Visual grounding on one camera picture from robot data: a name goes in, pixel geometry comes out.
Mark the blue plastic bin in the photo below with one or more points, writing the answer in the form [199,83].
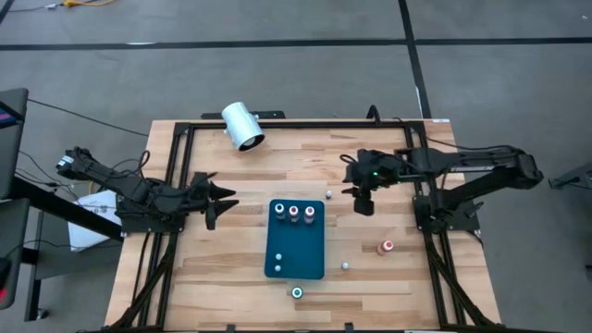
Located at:
[300,245]

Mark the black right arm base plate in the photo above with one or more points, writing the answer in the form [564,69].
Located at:
[460,224]

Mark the black desk beam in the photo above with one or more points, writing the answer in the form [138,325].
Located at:
[60,208]

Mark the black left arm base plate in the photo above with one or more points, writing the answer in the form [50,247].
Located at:
[152,225]

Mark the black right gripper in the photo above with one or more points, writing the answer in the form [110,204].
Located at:
[386,168]

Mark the black stand post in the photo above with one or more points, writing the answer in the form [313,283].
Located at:
[33,287]

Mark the pink cap food coloring bottle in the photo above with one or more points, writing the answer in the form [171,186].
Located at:
[309,214]

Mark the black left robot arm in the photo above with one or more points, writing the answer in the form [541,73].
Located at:
[134,192]

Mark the black clamp bracket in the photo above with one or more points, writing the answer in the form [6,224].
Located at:
[349,327]
[230,328]

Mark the black aluminium frame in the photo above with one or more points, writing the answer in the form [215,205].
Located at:
[296,125]

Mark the green cap food coloring bottle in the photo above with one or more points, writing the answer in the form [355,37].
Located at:
[297,292]

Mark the grey metal stand foot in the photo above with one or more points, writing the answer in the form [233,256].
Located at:
[575,178]

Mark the white label sticker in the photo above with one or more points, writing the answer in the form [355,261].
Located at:
[441,120]

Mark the black flat bracket bar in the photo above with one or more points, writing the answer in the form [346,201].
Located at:
[273,114]

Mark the white box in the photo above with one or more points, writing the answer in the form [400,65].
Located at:
[92,231]

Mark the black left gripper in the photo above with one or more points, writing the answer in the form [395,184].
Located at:
[199,194]

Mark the dark monitor screen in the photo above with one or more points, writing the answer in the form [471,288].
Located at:
[11,148]
[14,240]

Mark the orange food coloring bottle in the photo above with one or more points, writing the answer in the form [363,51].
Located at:
[386,246]

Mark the white cylindrical lamp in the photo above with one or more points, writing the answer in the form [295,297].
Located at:
[238,122]

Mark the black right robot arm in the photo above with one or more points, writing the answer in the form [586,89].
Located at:
[472,159]

